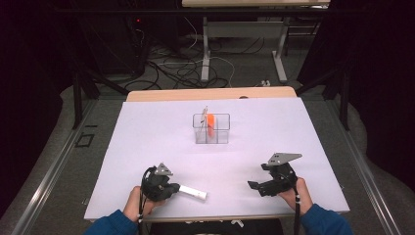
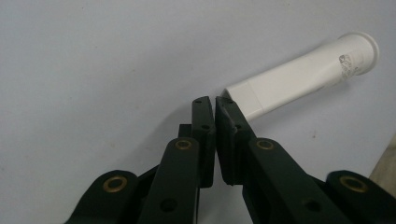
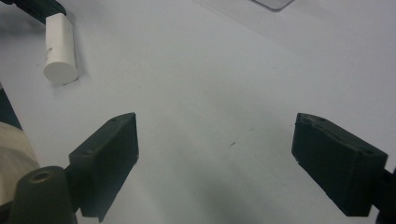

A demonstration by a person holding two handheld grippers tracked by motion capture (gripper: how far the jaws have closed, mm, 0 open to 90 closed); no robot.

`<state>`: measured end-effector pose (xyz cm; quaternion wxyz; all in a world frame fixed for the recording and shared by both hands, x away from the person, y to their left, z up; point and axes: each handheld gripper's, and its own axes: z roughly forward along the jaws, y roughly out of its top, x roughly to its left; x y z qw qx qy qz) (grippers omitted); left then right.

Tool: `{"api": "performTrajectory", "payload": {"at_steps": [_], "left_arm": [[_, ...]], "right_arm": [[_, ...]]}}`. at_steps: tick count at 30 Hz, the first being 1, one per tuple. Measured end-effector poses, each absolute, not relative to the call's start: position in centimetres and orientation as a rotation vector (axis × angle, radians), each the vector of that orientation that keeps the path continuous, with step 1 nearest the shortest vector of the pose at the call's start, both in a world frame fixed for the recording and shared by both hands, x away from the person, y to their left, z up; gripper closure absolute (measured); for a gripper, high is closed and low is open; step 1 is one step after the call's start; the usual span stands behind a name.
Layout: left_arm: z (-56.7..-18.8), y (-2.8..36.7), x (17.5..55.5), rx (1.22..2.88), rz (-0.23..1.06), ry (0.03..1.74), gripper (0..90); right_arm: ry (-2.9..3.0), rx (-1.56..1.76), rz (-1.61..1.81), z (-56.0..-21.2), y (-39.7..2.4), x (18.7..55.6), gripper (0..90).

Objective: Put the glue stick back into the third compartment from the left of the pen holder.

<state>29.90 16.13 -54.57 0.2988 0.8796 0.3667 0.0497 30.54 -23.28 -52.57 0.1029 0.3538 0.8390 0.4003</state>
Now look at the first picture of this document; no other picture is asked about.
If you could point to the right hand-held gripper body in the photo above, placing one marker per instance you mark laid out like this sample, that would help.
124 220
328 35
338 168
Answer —
282 179

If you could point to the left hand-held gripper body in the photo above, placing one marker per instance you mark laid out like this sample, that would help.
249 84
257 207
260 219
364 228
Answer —
156 187

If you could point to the white eraser block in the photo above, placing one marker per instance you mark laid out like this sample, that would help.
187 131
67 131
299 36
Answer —
194 192

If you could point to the clear plastic desk organizer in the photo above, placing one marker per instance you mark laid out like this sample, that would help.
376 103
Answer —
221 133

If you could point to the pink and orange highlighter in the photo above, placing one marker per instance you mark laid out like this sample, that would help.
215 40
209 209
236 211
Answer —
211 124

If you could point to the silver pen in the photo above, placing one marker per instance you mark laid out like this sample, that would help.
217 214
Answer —
204 116

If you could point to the person's right hand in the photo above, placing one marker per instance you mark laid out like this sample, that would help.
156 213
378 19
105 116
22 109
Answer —
301 199

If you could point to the person's left hand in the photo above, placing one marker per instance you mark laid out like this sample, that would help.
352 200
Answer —
135 205

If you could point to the white plastic clip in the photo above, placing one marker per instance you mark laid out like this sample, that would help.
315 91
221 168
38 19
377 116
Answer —
238 223

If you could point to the white table mat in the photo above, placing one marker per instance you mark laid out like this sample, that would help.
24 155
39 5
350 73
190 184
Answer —
163 137

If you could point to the white power plug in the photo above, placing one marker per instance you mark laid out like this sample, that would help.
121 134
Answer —
265 83

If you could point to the black metal stand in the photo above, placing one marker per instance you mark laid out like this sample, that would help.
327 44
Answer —
77 104
344 104

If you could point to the black curtain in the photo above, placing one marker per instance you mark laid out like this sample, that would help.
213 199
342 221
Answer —
385 98
26 98

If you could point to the desk with white metal legs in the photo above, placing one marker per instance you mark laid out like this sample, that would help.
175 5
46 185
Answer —
205 49

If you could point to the black computer tower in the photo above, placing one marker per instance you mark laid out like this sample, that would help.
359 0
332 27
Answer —
137 42

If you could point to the aluminium floor rail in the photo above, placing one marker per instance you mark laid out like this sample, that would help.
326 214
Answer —
370 182
47 182

